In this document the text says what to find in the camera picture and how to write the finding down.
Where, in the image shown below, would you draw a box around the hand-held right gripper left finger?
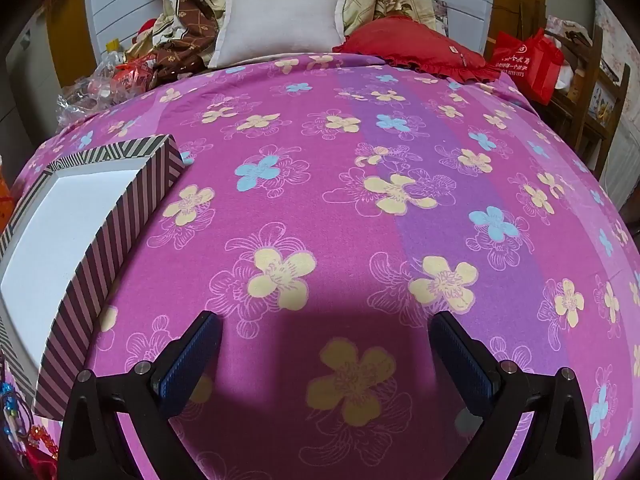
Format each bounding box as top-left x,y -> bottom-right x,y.
57,310 -> 222,480

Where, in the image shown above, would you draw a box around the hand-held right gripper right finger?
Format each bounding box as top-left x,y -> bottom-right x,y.
431,311 -> 598,480

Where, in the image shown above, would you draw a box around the striped cardboard box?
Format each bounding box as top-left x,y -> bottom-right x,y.
0,135 -> 183,418

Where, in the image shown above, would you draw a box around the pink floral bedsheet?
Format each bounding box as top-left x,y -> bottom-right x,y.
10,52 -> 640,480

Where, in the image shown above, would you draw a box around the wooden chair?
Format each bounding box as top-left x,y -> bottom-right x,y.
520,2 -> 631,176

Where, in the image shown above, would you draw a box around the pile of clear plastic bags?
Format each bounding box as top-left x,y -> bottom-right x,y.
55,50 -> 161,126

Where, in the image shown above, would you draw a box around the red shopping bag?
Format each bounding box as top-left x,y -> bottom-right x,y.
487,27 -> 566,106

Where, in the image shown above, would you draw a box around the red ruffled pillow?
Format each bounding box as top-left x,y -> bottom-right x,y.
332,15 -> 501,83

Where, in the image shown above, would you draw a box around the red plush toy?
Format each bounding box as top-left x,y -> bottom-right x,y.
131,19 -> 158,43

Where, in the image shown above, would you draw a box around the brown patterned quilt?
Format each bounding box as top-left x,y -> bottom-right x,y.
150,0 -> 236,78

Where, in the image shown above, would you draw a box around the white pillow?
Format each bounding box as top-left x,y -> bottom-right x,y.
207,0 -> 349,69

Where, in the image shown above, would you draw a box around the wooden door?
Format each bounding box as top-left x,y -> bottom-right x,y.
45,0 -> 96,91

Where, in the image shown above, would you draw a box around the orange bead bracelet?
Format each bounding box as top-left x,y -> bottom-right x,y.
24,424 -> 60,461

